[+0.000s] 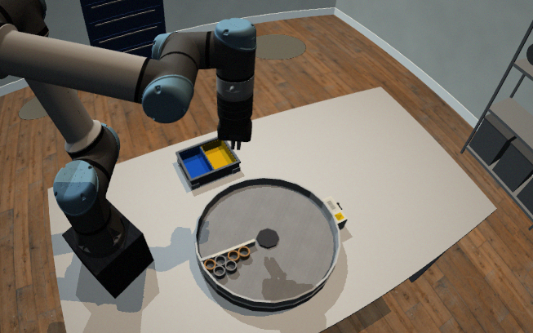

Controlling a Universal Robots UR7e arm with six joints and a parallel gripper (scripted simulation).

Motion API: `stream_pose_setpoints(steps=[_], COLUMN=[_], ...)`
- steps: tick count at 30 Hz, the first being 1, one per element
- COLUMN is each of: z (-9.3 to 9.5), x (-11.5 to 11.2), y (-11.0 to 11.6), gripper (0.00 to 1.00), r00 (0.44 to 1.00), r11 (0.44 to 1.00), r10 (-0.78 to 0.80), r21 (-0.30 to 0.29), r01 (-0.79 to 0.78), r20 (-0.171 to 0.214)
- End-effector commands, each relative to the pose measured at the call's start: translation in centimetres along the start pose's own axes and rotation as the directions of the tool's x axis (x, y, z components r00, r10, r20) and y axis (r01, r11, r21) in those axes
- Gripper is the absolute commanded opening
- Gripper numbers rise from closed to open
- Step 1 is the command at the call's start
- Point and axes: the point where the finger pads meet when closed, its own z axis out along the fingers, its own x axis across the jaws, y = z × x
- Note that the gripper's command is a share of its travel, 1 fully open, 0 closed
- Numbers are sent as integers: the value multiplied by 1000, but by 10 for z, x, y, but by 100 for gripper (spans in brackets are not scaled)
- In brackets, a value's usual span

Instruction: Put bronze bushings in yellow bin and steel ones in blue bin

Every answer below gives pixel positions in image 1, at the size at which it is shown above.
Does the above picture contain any grey round turntable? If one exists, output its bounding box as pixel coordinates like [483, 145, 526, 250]
[194, 176, 347, 312]

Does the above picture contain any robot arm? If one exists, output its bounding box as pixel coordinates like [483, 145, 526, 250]
[0, 0, 257, 259]

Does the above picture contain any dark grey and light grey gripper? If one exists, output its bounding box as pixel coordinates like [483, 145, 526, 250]
[216, 74, 255, 150]

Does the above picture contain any bronze bushing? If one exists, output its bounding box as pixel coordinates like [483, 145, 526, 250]
[238, 246, 250, 260]
[228, 251, 239, 263]
[204, 259, 216, 273]

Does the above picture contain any grey metal sleeve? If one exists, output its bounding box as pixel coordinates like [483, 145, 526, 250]
[215, 255, 226, 268]
[225, 260, 237, 274]
[214, 265, 225, 279]

